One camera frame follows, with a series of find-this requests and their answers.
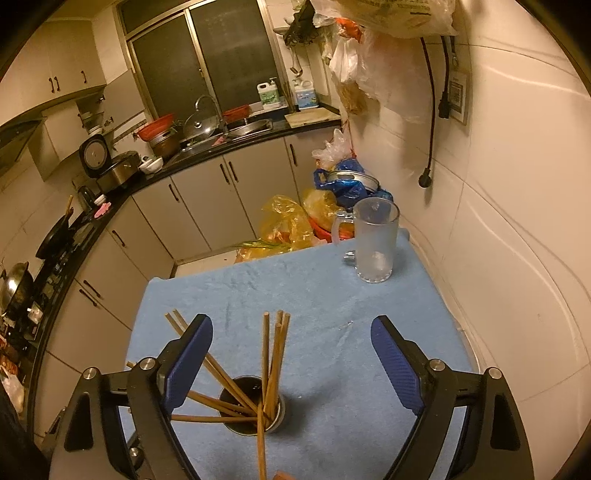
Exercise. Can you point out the red plastic basin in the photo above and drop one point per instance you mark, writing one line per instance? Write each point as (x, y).
(323, 234)

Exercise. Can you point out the white lower cabinets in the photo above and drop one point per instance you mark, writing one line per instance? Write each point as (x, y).
(203, 198)

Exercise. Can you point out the white cabinets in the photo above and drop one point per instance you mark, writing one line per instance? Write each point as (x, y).
(55, 60)
(203, 198)

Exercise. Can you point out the hanging ladle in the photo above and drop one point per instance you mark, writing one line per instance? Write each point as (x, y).
(296, 69)

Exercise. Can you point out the white hanging plastic bag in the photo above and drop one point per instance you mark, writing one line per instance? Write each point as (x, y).
(346, 60)

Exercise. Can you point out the wall plaque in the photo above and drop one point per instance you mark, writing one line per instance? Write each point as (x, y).
(459, 99)

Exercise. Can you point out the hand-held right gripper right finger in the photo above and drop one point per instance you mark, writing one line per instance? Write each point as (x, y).
(397, 367)

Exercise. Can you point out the kitchen window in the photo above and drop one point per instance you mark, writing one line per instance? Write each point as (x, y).
(207, 55)

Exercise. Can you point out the wooden cutting board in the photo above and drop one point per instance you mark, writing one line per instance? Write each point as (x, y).
(311, 117)

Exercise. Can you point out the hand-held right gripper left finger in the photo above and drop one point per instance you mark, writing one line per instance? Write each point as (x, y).
(189, 362)

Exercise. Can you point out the small red basin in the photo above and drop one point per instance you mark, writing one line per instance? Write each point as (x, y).
(236, 112)

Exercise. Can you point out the steel pot lid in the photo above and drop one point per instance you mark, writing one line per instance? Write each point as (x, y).
(351, 177)

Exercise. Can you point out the pink cloth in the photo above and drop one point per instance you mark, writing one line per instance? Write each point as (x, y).
(102, 209)

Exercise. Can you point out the steel wok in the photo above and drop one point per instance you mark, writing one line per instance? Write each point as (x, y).
(16, 288)

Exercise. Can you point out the wall dish rack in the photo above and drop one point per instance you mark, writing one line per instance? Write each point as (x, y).
(94, 115)

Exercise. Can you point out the black kitchen countertop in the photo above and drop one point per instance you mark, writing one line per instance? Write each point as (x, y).
(152, 177)

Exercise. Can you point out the dark perforated utensil holder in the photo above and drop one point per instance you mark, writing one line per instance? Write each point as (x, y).
(277, 415)

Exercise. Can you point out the black frying pan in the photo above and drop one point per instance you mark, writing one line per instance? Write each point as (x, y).
(55, 235)

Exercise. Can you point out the yellow plastic bag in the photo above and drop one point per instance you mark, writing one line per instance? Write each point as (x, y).
(318, 207)
(284, 221)

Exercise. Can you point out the gas stove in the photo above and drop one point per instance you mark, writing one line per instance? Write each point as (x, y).
(57, 267)

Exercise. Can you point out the blue towel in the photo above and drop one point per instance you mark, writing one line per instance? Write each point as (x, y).
(314, 295)

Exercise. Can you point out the white bowl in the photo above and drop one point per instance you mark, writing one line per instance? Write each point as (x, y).
(150, 165)

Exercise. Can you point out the hanging utensil rack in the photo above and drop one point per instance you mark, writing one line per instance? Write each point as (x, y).
(300, 23)

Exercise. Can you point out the large red basin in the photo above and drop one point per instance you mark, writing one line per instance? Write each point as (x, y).
(157, 128)

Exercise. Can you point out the large hanging plastic bag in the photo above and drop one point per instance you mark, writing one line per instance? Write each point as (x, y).
(392, 16)

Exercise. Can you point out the clear hanging plastic bag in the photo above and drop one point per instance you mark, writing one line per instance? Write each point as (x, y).
(388, 83)

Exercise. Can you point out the steel sink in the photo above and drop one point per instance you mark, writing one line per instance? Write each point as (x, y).
(249, 128)

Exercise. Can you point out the white upper cabinets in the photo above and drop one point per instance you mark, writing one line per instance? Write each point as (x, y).
(55, 60)

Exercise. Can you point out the blue label detergent bottle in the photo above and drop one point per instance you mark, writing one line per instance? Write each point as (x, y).
(305, 96)

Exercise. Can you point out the blue plastic bag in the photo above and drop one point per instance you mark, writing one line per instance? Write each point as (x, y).
(346, 191)

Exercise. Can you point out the dark kettle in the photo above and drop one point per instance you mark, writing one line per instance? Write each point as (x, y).
(85, 194)

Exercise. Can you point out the metal pot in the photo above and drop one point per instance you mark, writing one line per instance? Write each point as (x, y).
(165, 146)

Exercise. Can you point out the chrome faucet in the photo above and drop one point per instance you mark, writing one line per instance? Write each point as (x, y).
(203, 98)

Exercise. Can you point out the range hood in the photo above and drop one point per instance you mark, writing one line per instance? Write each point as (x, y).
(18, 143)

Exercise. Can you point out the rice cooker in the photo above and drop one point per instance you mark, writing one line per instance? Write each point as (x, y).
(108, 161)

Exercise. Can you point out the green onion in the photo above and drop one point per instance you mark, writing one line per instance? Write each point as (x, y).
(263, 244)

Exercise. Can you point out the frosted glass mug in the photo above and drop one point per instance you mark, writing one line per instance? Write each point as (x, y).
(374, 244)

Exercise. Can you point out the green label detergent bottle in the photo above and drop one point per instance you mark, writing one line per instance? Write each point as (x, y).
(268, 96)

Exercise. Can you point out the white crumpled plastic bag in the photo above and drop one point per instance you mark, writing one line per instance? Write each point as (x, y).
(334, 147)

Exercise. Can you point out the glass pot lid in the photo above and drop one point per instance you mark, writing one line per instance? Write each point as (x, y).
(201, 125)

